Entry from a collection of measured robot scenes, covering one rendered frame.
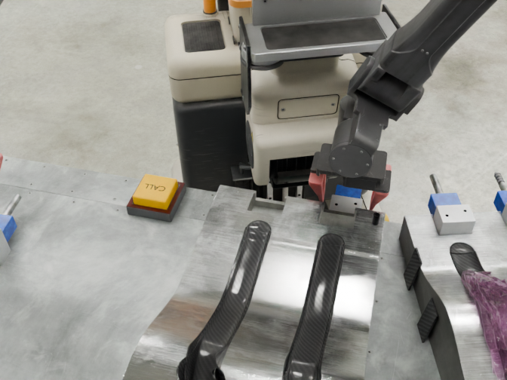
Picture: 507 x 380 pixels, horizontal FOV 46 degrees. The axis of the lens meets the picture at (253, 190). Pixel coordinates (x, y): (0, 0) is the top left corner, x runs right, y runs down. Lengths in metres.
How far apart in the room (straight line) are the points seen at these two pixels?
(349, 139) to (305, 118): 0.43
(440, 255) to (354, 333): 0.22
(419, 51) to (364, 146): 0.13
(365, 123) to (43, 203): 0.59
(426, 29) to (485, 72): 2.28
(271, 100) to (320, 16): 0.20
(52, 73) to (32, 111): 0.30
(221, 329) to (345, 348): 0.15
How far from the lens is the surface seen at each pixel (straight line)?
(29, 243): 1.05
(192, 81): 1.42
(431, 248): 0.93
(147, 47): 3.09
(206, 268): 0.84
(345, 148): 0.78
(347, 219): 0.93
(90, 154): 2.46
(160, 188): 1.02
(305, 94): 1.16
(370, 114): 0.81
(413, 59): 0.77
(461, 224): 0.94
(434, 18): 0.73
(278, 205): 0.93
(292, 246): 0.86
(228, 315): 0.78
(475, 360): 0.79
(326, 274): 0.84
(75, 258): 1.00
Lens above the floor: 1.54
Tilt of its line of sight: 44 degrees down
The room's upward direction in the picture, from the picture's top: 1 degrees counter-clockwise
